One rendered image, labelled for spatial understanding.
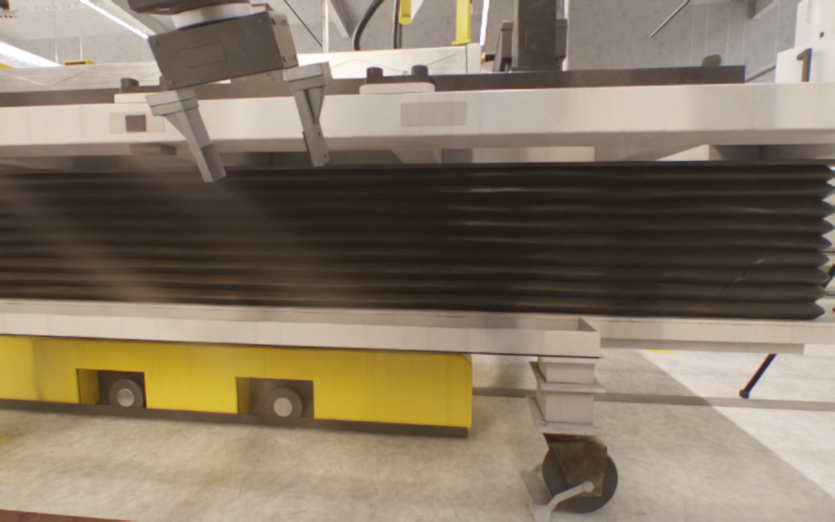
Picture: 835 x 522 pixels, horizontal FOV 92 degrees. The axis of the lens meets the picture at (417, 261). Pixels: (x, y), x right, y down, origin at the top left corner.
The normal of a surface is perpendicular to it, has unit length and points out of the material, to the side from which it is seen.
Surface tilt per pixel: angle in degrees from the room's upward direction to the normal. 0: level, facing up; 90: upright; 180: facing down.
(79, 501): 0
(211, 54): 114
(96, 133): 90
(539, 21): 90
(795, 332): 90
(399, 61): 90
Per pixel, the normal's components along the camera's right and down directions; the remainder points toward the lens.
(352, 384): -0.11, 0.10
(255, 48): -0.09, 0.49
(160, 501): 0.00, -1.00
